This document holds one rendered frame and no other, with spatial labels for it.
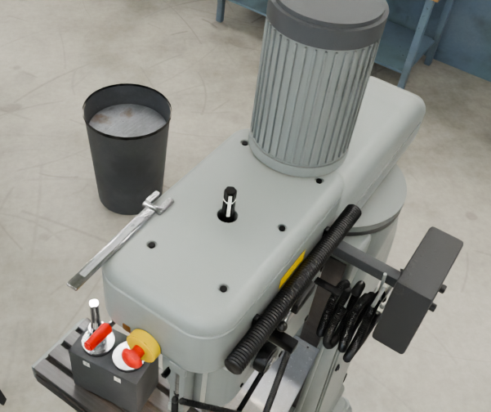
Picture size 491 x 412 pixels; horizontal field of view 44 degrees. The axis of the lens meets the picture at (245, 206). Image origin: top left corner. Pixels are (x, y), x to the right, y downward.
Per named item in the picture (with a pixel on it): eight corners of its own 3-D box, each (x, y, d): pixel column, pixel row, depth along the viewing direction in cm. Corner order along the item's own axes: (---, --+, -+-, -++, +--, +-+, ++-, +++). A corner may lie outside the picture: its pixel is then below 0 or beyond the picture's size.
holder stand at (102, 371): (137, 416, 177) (136, 382, 163) (73, 383, 182) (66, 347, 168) (158, 382, 185) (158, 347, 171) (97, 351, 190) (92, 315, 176)
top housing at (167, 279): (209, 392, 101) (216, 340, 90) (90, 311, 110) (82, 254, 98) (337, 227, 131) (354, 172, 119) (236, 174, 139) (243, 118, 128)
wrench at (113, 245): (81, 295, 93) (80, 292, 92) (60, 283, 94) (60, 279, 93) (173, 202, 108) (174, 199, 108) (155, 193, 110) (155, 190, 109)
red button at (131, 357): (137, 375, 101) (136, 363, 98) (118, 362, 102) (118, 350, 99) (149, 360, 103) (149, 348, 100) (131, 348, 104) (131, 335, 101)
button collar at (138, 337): (153, 369, 103) (153, 350, 99) (126, 350, 105) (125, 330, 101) (161, 360, 104) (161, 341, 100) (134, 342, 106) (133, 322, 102)
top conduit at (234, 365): (239, 378, 99) (242, 368, 96) (218, 364, 100) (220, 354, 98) (359, 219, 127) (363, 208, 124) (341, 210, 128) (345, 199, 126)
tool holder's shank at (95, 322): (103, 330, 166) (100, 306, 158) (91, 333, 165) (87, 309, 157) (101, 320, 168) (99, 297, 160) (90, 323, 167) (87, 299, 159)
